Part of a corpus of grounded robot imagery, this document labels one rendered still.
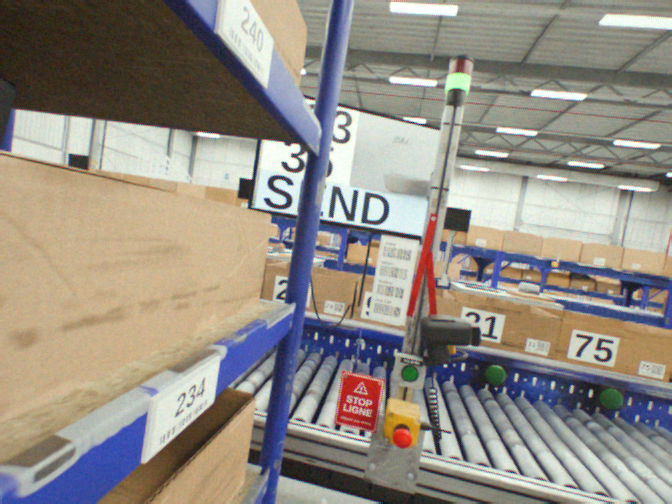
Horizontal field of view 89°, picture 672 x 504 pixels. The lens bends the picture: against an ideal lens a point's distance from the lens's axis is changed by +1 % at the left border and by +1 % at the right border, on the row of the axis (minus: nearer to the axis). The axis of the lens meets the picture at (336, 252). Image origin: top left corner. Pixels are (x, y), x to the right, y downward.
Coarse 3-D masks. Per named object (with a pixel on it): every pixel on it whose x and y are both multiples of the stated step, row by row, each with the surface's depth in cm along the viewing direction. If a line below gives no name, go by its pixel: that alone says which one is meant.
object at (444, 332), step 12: (432, 324) 72; (444, 324) 72; (456, 324) 72; (468, 324) 72; (432, 336) 72; (444, 336) 72; (456, 336) 71; (468, 336) 71; (480, 336) 72; (432, 348) 74; (444, 348) 73; (432, 360) 74; (444, 360) 73
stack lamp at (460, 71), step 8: (456, 64) 76; (464, 64) 75; (472, 64) 76; (448, 72) 78; (456, 72) 76; (464, 72) 75; (448, 80) 77; (456, 80) 76; (464, 80) 75; (448, 88) 77; (464, 88) 76
